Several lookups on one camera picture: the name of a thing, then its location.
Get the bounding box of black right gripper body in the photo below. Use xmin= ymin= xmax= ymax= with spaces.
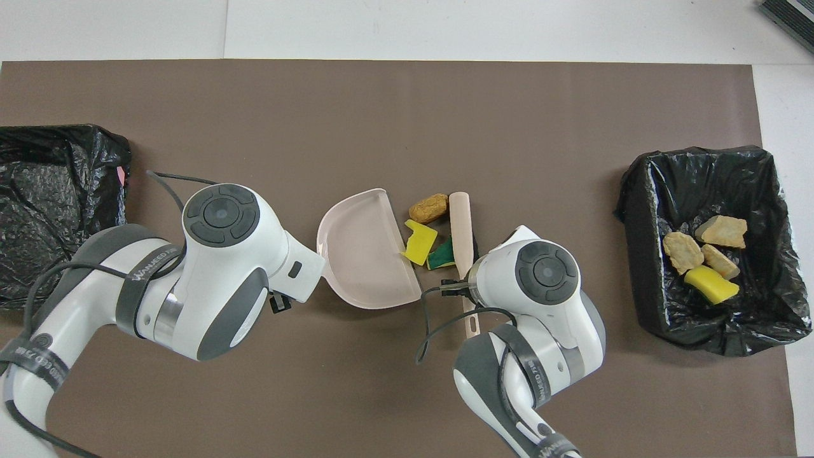
xmin=441 ymin=275 xmax=476 ymax=301

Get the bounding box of dark ribbed device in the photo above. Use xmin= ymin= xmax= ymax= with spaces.
xmin=759 ymin=0 xmax=814 ymax=55

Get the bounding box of notched yellow sponge piece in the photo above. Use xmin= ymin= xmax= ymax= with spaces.
xmin=404 ymin=219 xmax=439 ymax=267

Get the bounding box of plain yellow sponge piece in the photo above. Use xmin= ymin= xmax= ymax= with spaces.
xmin=684 ymin=265 xmax=741 ymax=305

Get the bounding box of black bag bin pink spot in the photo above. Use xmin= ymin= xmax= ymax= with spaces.
xmin=0 ymin=124 xmax=132 ymax=309

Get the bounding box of orange striped sponge scrap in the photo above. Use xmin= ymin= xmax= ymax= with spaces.
xmin=694 ymin=215 xmax=748 ymax=249
xmin=701 ymin=244 xmax=742 ymax=281

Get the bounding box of black bag lined bin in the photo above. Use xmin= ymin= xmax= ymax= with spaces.
xmin=614 ymin=146 xmax=813 ymax=357

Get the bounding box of pale beige sponge scrap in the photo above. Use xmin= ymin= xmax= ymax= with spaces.
xmin=663 ymin=231 xmax=705 ymax=276

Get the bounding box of brown oval sponge lump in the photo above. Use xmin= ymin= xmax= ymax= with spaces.
xmin=408 ymin=193 xmax=449 ymax=225

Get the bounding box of beige plastic dustpan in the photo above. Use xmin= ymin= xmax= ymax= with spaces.
xmin=316 ymin=188 xmax=423 ymax=311

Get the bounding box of brown paper table mat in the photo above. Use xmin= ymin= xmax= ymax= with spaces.
xmin=0 ymin=59 xmax=799 ymax=458

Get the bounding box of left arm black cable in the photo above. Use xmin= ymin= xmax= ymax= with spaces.
xmin=0 ymin=170 xmax=218 ymax=458

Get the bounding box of green and yellow sponge piece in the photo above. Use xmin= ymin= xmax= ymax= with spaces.
xmin=426 ymin=235 xmax=457 ymax=271

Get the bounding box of beige hand brush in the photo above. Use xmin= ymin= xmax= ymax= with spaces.
xmin=449 ymin=191 xmax=479 ymax=342

